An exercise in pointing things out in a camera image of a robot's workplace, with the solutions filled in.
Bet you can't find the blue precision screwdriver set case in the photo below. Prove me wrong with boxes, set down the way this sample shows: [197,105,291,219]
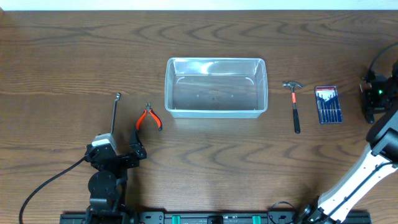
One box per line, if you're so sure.
[315,86,343,124]

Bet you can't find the claw hammer orange black handle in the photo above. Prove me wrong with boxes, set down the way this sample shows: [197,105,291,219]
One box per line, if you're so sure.
[282,81,303,134]

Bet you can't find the black yellow handled screwdriver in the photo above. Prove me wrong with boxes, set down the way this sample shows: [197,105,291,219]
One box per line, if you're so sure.
[364,113,375,124]

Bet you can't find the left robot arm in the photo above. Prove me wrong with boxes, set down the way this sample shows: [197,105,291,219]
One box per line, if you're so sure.
[84,128,147,218]

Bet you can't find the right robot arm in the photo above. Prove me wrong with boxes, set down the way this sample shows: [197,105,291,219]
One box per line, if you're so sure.
[294,102,397,223]

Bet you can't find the clear plastic container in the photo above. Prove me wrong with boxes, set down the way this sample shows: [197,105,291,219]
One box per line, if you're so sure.
[164,57,269,119]

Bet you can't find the left black cable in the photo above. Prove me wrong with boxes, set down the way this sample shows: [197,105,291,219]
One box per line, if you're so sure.
[18,157,86,224]

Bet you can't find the black cable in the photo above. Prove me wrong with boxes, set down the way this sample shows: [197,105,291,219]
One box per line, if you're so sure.
[365,42,398,82]
[18,157,86,224]

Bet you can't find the orange handled cutting pliers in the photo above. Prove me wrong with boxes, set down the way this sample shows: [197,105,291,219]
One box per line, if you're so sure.
[135,101,164,132]

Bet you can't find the right black cable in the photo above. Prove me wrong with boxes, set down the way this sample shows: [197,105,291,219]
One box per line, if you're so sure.
[365,42,398,82]

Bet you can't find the silver offset ring wrench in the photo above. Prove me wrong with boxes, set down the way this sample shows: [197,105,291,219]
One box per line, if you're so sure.
[109,93,121,134]

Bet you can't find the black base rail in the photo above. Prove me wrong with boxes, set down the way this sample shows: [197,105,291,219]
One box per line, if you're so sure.
[59,212,372,224]

